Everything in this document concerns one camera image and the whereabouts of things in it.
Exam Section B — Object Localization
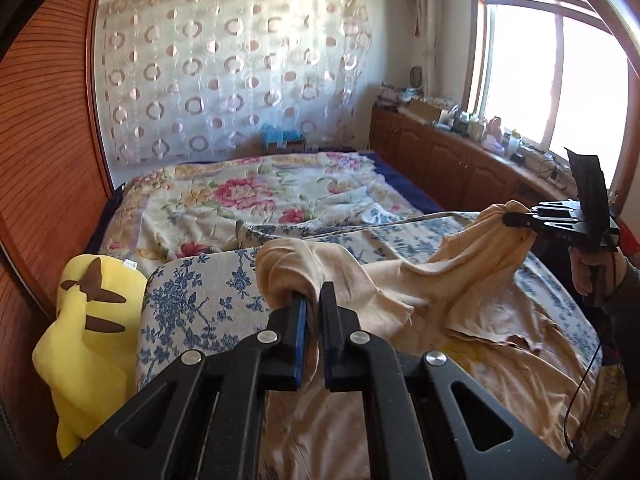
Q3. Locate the beige printed t-shirt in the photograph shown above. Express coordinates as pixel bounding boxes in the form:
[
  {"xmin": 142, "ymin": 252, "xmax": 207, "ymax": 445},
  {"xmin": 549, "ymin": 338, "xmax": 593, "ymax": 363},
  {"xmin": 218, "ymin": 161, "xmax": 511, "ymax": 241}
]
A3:
[{"xmin": 255, "ymin": 200, "xmax": 608, "ymax": 480}]

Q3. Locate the circle-patterned sheer curtain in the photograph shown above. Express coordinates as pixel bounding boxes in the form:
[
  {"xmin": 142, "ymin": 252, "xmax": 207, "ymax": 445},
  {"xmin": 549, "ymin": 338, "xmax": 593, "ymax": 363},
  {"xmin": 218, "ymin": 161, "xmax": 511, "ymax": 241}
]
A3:
[{"xmin": 95, "ymin": 0, "xmax": 373, "ymax": 166}]

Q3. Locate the person's right forearm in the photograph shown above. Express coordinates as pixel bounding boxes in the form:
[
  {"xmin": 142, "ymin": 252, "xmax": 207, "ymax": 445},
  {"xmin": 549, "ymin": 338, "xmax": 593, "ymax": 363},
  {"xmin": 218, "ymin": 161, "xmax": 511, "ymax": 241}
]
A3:
[{"xmin": 607, "ymin": 255, "xmax": 640, "ymax": 341}]

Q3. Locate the teal box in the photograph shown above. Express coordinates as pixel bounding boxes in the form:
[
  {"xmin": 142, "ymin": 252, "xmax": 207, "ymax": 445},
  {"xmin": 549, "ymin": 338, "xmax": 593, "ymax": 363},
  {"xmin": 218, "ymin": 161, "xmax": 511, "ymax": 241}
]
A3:
[{"xmin": 261, "ymin": 122, "xmax": 307, "ymax": 153}]

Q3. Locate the person's right hand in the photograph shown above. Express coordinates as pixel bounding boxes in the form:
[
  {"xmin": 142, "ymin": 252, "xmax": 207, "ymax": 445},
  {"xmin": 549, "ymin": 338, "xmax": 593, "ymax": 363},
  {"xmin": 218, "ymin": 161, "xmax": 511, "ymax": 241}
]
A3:
[{"xmin": 571, "ymin": 247, "xmax": 628, "ymax": 313}]

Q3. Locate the golden floral cloth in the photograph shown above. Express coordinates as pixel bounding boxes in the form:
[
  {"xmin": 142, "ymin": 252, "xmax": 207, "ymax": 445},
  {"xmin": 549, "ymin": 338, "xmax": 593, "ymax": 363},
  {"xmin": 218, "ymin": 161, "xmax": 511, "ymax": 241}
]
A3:
[{"xmin": 575, "ymin": 362, "xmax": 632, "ymax": 461}]

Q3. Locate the black cable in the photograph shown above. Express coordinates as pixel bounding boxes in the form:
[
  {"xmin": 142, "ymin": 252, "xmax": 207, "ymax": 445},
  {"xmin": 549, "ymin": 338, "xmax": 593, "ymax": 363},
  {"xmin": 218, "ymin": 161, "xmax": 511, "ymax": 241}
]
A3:
[{"xmin": 562, "ymin": 250, "xmax": 618, "ymax": 461}]

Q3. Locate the pink floral quilt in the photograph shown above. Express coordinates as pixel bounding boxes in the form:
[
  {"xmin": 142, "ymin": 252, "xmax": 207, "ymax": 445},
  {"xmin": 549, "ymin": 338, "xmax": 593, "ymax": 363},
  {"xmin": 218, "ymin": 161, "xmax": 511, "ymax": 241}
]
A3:
[{"xmin": 97, "ymin": 152, "xmax": 401, "ymax": 263}]

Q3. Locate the pink bottle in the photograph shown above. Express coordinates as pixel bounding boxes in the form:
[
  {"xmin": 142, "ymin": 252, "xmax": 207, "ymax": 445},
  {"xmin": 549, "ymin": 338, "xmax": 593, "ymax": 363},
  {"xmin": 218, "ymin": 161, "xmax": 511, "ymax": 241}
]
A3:
[{"xmin": 482, "ymin": 116, "xmax": 506, "ymax": 153}]

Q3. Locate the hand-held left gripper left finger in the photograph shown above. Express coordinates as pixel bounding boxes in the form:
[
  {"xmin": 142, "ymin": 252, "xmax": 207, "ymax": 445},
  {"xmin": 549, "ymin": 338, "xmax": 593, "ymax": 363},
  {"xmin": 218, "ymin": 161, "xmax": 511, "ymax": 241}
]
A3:
[{"xmin": 55, "ymin": 292, "xmax": 308, "ymax": 480}]

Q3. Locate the blue floral blanket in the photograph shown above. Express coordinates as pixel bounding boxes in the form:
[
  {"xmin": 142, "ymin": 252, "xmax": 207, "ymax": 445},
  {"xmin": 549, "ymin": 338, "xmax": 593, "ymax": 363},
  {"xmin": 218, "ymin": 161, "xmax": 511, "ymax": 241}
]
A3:
[{"xmin": 135, "ymin": 210, "xmax": 601, "ymax": 396}]

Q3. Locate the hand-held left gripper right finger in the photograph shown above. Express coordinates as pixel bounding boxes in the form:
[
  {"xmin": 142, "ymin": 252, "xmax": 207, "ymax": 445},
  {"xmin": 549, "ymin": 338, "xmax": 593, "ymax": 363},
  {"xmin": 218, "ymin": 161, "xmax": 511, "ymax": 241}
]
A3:
[{"xmin": 320, "ymin": 281, "xmax": 576, "ymax": 480}]

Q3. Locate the wood-framed window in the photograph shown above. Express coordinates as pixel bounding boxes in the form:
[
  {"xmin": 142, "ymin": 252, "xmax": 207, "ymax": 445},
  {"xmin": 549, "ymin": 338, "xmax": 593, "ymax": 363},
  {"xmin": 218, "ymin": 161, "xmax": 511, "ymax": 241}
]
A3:
[{"xmin": 467, "ymin": 0, "xmax": 640, "ymax": 201}]

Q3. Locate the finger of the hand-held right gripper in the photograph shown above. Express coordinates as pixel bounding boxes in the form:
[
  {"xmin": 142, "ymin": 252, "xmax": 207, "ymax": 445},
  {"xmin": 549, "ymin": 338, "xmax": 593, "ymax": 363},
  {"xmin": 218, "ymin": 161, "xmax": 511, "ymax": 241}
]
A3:
[
  {"xmin": 502, "ymin": 213, "xmax": 584, "ymax": 234},
  {"xmin": 536, "ymin": 201, "xmax": 584, "ymax": 221}
]

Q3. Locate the yellow plush toy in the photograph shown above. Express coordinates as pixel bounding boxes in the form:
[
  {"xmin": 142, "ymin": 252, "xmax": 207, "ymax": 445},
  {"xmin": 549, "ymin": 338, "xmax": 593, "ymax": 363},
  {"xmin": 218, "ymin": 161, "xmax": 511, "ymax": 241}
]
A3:
[{"xmin": 32, "ymin": 254, "xmax": 148, "ymax": 461}]

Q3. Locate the wooden slatted wardrobe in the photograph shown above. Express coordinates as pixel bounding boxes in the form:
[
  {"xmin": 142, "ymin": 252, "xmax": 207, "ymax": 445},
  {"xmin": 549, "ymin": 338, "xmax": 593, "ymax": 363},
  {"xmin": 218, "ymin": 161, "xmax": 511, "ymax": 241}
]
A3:
[{"xmin": 0, "ymin": 0, "xmax": 121, "ymax": 480}]

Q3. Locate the wooden window cabinet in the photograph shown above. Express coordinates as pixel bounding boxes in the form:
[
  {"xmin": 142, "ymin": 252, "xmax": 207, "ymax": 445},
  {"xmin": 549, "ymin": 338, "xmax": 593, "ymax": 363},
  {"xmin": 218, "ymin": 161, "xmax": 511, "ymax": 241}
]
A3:
[{"xmin": 369, "ymin": 105, "xmax": 581, "ymax": 213}]

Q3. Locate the cardboard box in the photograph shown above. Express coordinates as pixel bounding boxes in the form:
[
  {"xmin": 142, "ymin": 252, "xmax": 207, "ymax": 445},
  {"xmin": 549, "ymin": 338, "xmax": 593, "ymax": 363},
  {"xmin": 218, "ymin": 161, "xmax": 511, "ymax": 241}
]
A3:
[{"xmin": 406, "ymin": 99, "xmax": 443, "ymax": 125}]

